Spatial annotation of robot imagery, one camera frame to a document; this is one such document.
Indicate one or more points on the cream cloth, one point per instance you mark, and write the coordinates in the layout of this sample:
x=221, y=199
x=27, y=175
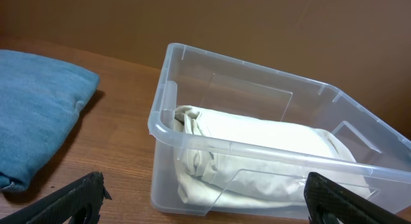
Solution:
x=215, y=179

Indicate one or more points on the clear plastic storage container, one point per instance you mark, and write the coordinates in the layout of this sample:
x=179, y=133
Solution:
x=199, y=78

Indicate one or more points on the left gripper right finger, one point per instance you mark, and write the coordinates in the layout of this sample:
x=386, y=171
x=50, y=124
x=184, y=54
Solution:
x=330, y=203

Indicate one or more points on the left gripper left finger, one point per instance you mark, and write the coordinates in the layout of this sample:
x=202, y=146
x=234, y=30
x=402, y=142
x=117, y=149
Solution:
x=77, y=203

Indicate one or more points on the blue denim cloth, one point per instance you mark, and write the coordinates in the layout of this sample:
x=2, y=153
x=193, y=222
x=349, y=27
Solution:
x=41, y=101

